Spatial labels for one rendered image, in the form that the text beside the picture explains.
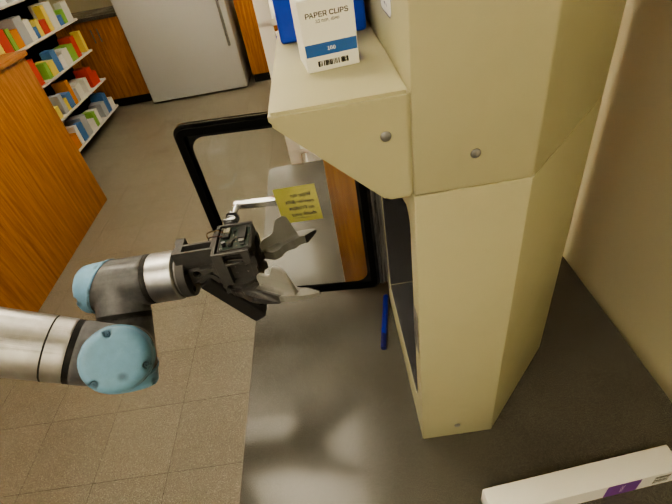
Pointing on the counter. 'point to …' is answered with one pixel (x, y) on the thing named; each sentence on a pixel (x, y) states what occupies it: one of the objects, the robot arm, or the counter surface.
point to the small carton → (325, 33)
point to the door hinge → (380, 236)
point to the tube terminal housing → (491, 182)
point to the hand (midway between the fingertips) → (318, 262)
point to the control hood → (348, 114)
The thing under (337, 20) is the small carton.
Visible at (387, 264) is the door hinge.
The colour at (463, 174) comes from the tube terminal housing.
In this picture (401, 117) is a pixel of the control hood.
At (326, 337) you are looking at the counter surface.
